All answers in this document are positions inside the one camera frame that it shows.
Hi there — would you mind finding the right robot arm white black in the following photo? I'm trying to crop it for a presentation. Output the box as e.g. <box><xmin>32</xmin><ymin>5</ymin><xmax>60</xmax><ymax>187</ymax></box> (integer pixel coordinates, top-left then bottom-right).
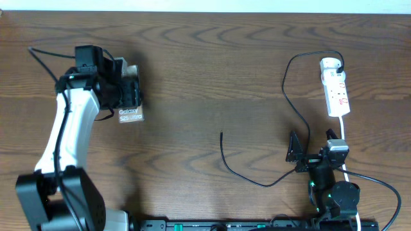
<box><xmin>286</xmin><ymin>129</ymin><xmax>360</xmax><ymax>223</ymax></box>

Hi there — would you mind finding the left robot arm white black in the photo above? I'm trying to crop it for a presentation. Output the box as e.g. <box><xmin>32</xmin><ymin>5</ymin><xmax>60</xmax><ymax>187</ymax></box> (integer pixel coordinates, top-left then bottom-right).
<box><xmin>15</xmin><ymin>45</ymin><xmax>143</xmax><ymax>230</ymax></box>

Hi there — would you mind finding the white power strip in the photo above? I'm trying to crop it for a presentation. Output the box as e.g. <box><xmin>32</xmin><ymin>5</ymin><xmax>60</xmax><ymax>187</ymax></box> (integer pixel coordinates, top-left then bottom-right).
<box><xmin>320</xmin><ymin>57</ymin><xmax>350</xmax><ymax>117</ymax></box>

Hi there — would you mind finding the black charger cable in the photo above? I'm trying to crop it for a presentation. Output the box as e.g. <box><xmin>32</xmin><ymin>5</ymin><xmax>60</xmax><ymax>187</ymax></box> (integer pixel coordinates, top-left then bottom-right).
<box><xmin>219</xmin><ymin>50</ymin><xmax>345</xmax><ymax>188</ymax></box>

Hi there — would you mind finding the white power strip cord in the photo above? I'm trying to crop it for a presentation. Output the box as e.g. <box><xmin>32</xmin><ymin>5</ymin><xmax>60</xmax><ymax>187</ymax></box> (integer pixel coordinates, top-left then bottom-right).
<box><xmin>338</xmin><ymin>115</ymin><xmax>362</xmax><ymax>231</ymax></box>

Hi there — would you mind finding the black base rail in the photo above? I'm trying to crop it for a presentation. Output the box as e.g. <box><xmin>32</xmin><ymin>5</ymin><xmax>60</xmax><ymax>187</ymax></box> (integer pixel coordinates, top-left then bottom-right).
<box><xmin>139</xmin><ymin>219</ymin><xmax>380</xmax><ymax>231</ymax></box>

